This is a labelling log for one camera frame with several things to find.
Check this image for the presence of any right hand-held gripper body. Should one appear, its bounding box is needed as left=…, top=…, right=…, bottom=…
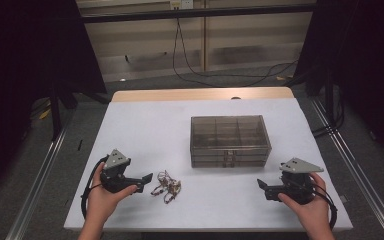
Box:
left=279, top=157, right=324, bottom=205

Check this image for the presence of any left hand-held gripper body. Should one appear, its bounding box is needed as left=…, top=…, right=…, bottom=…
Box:
left=99, top=148, right=133, bottom=195

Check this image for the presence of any smoky transparent drawer box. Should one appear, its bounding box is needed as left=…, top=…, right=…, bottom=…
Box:
left=189, top=114, right=273, bottom=169

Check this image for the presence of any person's left hand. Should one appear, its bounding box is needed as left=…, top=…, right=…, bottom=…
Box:
left=87, top=171, right=138, bottom=219

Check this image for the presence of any person's right hand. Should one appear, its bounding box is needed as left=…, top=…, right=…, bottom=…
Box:
left=277, top=172, right=331, bottom=228

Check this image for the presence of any white table mat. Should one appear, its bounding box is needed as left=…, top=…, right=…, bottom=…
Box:
left=63, top=98, right=354, bottom=233

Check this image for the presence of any yellow floor item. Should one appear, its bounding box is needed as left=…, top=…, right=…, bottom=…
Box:
left=37, top=105, right=53, bottom=121

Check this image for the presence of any black curtain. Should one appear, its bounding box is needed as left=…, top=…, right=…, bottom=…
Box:
left=292, top=0, right=384, bottom=169
left=0, top=0, right=108, bottom=204

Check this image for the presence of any black horizontal bar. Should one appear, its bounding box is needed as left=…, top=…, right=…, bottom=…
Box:
left=80, top=3, right=318, bottom=24

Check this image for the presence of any right hand-held gripper black cable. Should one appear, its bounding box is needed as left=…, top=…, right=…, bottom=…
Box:
left=313, top=181, right=339, bottom=231

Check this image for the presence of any metal floor rail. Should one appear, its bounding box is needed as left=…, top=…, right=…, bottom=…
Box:
left=310, top=97, right=384, bottom=240
left=4, top=124, right=70, bottom=240

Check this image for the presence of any black floor cable bundle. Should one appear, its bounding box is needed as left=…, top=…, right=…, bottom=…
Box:
left=312, top=85, right=346, bottom=138

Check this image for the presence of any black stand post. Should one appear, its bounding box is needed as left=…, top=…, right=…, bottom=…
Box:
left=48, top=82, right=78, bottom=142
left=324, top=66, right=336, bottom=129

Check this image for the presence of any black hanging cable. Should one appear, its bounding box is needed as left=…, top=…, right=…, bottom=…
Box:
left=177, top=18, right=300, bottom=88
left=171, top=18, right=214, bottom=88

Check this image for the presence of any white wall socket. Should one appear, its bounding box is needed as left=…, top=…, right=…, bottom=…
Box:
left=169, top=0, right=194, bottom=10

